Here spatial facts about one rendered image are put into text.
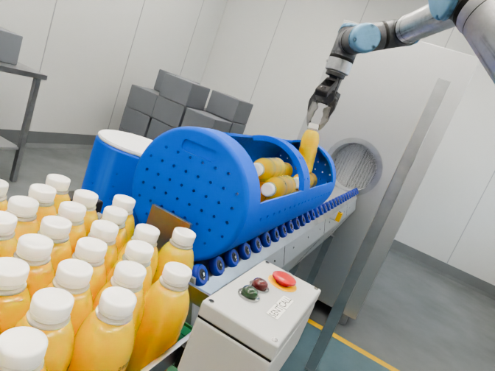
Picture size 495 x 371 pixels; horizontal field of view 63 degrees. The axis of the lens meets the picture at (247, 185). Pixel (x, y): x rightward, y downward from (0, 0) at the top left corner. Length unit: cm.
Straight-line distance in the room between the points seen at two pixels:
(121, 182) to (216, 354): 93
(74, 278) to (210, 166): 41
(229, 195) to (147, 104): 405
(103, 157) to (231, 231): 67
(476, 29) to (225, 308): 65
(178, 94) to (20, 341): 426
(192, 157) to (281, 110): 540
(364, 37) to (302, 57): 484
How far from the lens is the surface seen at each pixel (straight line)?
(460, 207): 588
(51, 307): 45
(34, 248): 55
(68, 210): 67
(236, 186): 80
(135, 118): 490
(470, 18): 88
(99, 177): 138
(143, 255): 59
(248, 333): 47
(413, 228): 591
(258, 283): 55
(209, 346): 50
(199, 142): 83
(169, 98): 465
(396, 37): 146
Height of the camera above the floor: 134
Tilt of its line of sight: 13 degrees down
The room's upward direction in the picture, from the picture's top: 21 degrees clockwise
